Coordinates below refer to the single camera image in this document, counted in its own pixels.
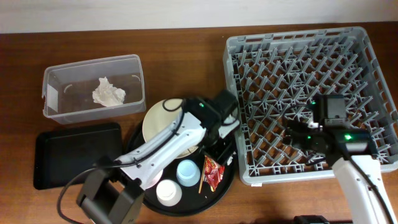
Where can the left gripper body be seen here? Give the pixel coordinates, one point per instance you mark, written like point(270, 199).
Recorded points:
point(219, 144)

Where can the red snack wrapper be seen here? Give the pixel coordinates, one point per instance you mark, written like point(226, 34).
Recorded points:
point(213, 173)

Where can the light blue cup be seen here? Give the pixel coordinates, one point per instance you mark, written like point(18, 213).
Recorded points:
point(188, 173)

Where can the white cup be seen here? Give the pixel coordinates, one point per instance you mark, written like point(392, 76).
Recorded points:
point(168, 192)

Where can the white napkin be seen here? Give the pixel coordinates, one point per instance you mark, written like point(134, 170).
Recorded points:
point(108, 95)

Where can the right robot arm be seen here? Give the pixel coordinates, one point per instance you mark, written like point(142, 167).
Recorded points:
point(351, 154)

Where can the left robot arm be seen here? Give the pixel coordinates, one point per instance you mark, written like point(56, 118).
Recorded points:
point(114, 191)

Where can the grey dishwasher rack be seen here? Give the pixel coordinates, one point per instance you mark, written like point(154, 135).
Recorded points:
point(277, 74)

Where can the clear plastic waste bin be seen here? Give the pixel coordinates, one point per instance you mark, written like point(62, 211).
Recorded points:
point(94, 89)

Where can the wooden chopstick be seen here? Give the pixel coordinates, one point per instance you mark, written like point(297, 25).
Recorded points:
point(202, 177)

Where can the round black serving tray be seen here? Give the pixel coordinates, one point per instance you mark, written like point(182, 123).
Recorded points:
point(195, 199)

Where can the small pink bowl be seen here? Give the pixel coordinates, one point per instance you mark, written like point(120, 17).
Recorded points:
point(154, 181)

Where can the large cream bowl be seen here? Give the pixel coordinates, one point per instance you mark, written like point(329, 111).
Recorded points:
point(155, 121)

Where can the black rectangular tray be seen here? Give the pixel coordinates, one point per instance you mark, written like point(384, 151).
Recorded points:
point(62, 154)

